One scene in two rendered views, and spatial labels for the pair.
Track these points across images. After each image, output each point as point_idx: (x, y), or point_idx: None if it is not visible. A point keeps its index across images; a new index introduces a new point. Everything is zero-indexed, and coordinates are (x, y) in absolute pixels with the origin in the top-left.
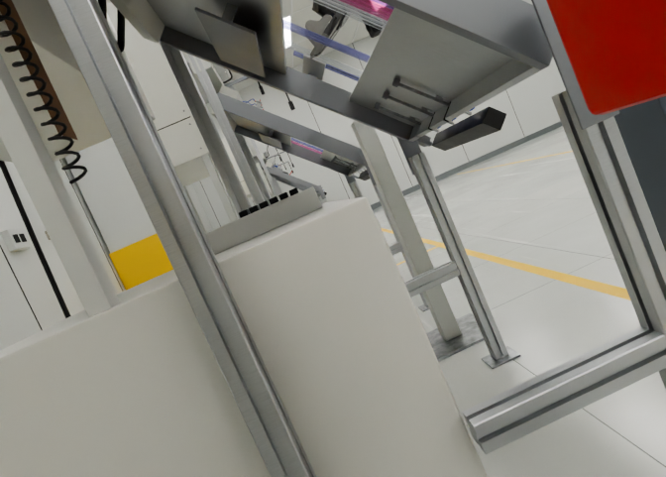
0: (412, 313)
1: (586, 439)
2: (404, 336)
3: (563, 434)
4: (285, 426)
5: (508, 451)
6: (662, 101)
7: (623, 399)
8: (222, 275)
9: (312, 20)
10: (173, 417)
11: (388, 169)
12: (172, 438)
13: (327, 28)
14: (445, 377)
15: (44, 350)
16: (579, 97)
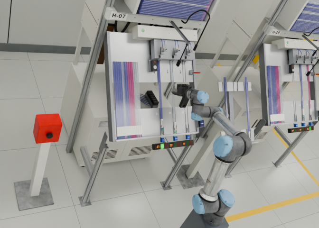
0: (89, 132)
1: (118, 190)
2: (88, 132)
3: (121, 187)
4: (76, 118)
5: (120, 176)
6: (193, 209)
7: (130, 203)
8: (85, 100)
9: (174, 86)
10: (78, 102)
11: (217, 131)
12: (77, 103)
13: (173, 92)
14: (161, 169)
15: (78, 80)
16: (100, 146)
